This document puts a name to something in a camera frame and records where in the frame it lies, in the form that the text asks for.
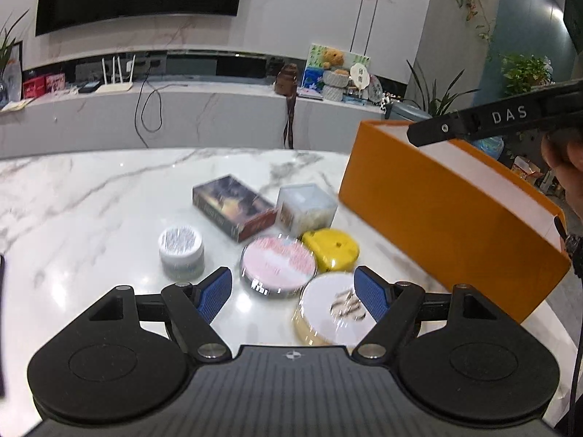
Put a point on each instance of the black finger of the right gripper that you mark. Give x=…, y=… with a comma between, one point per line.
x=550, y=108

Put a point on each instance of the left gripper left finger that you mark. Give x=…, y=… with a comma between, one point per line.
x=190, y=311

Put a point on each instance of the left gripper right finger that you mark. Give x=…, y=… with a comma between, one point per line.
x=394, y=307

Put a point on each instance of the white gold compact case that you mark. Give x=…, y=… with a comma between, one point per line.
x=330, y=312

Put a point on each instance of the dark picture card box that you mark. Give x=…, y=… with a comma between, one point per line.
x=236, y=209

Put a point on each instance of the person right hand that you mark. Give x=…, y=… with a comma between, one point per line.
x=562, y=151

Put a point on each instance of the leafy plant on cabinet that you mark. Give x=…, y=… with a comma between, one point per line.
x=523, y=72

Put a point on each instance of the white round jar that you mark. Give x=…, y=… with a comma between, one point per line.
x=181, y=251

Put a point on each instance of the yellow round case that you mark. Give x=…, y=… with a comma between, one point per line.
x=334, y=250

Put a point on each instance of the pink round tin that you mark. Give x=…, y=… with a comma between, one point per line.
x=277, y=266

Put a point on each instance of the tall green floor plant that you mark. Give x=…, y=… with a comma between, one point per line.
x=427, y=98

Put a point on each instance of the orange storage box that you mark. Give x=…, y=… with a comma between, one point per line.
x=459, y=214

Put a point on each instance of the clear cube box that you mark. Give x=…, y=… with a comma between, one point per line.
x=303, y=208

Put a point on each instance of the grey round trash bin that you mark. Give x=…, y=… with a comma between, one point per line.
x=399, y=111

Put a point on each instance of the white marble TV console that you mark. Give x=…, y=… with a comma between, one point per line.
x=151, y=115

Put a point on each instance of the teddy bear picture pile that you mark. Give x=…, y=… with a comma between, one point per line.
x=339, y=76

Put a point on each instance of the white wifi router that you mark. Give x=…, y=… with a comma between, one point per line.
x=116, y=83

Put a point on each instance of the red gift box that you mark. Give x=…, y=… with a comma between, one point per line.
x=41, y=85

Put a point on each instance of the potted plant blue vase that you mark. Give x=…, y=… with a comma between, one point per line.
x=11, y=66

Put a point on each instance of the brown leather camera bag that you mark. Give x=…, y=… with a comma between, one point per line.
x=286, y=86

